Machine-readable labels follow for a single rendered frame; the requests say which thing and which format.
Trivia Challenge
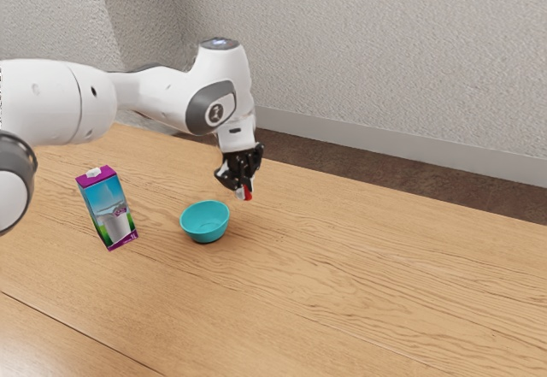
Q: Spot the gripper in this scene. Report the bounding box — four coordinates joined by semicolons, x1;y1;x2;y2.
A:
214;142;266;201

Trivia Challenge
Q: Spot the teal plastic bowl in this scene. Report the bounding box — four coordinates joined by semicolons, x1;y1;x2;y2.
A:
179;199;232;244

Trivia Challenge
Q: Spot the purple and blue milk carton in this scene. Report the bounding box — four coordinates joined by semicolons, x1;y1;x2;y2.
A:
75;164;139;253

